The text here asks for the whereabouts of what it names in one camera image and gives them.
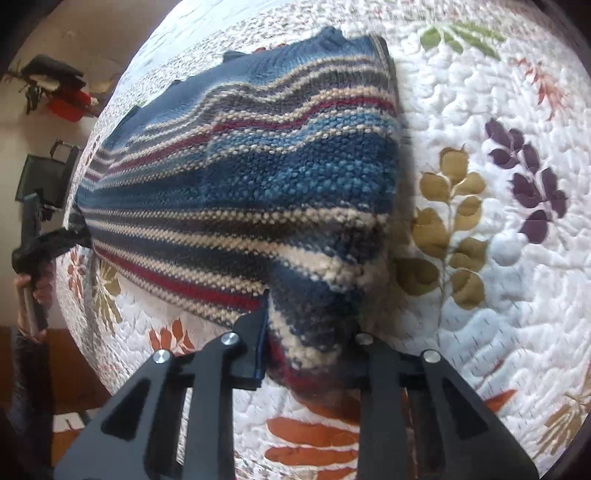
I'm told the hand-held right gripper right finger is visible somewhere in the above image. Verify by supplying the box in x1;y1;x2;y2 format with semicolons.
355;332;541;480

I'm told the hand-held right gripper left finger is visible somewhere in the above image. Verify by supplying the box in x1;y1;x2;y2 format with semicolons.
53;307;271;480

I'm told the black chair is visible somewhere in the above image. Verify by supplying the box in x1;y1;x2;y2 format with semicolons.
15;140;82;209

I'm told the person's left forearm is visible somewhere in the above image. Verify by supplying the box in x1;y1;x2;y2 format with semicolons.
9;325;54;480

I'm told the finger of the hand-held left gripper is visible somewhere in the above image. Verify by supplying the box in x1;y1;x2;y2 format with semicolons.
44;226;92;261

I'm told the person's left hand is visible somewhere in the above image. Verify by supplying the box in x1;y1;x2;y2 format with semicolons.
16;261;56;342

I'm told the red garment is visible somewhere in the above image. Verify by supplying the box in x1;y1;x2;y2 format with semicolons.
47;89;94;122

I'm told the white floral quilt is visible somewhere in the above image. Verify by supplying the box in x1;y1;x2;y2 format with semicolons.
55;0;591;480

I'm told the wooden coat rack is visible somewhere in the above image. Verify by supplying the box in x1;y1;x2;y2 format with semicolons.
2;58;112;118

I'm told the blue striped knitted sweater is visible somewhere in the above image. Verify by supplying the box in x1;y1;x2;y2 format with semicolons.
74;27;402;407

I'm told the black jacket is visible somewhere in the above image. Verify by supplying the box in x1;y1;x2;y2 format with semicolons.
21;54;86;92

